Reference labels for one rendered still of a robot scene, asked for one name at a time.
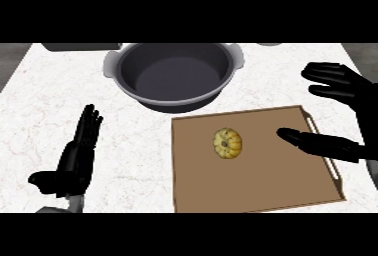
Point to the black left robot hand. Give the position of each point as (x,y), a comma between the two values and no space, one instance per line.
(74,160)

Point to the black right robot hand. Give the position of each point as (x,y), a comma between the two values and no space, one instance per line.
(344,90)

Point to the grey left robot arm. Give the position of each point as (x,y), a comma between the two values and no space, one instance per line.
(62,205)

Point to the brown wooden tray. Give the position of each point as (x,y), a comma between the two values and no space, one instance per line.
(255,163)

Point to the yellow squash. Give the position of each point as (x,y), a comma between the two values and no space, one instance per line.
(227,143)

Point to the dark grey pot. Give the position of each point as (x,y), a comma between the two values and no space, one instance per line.
(173,76)

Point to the dark grey flat block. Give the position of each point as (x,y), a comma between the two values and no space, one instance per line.
(81,46)

